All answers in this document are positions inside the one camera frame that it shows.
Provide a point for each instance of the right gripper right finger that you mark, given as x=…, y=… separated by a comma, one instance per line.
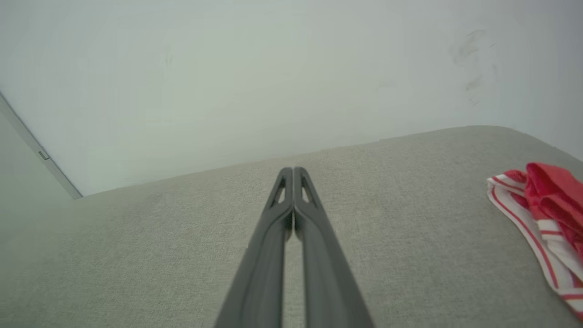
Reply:
x=325, y=273

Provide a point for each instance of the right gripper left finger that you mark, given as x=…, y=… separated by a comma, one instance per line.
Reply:
x=264, y=273

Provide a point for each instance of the red and white jersey garment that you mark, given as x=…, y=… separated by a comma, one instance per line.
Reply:
x=551, y=196

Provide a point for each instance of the grey fabric sofa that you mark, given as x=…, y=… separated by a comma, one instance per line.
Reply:
x=136, y=255

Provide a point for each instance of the grey wall trim strip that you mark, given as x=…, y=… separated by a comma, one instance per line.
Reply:
x=45, y=159

